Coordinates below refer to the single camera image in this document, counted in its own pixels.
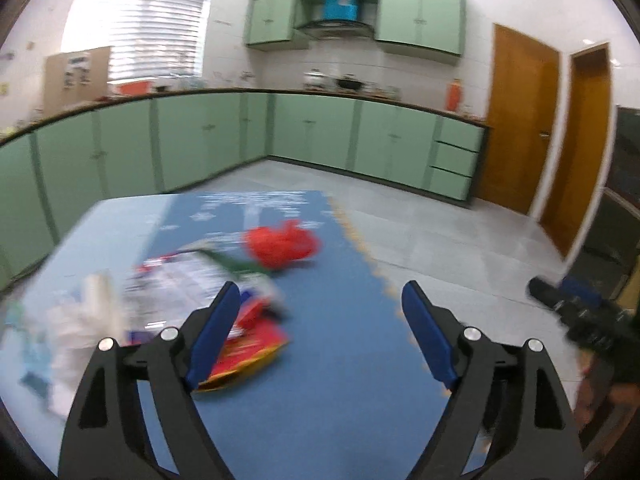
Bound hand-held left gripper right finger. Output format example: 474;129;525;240
401;280;586;480

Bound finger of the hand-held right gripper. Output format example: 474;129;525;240
561;277;603;308
527;277;571;313

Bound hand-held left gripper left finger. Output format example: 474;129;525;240
57;280;243;480

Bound red yellow snack wrapper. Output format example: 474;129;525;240
197;305;291;393

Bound green white printed carton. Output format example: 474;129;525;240
125;249;283;331

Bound red plastic bag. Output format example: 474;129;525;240
243;220;321;273

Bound white paper cup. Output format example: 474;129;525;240
82;272;123;333

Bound clear plastic wrapper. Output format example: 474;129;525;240
2;300;96;413

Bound person's right hand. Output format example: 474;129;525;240
575;360;640;436

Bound dark glass-front cabinet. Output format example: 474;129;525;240
575;105;640;306

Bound blue table mat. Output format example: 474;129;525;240
145;190;493;480

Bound wooden door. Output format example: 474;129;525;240
475;24;561;216
540;42;613;257

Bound green base cabinet run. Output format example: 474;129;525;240
0;88;488;288

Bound red basin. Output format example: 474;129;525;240
117;80;156;97

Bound cardboard box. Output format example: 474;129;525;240
44;46;113;113

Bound range hood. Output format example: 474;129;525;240
294;17;376;42

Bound white window blinds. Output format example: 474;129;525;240
62;0;211;83

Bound blue box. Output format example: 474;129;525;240
322;0;361;22

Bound green wall cabinets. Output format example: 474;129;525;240
244;0;467;64

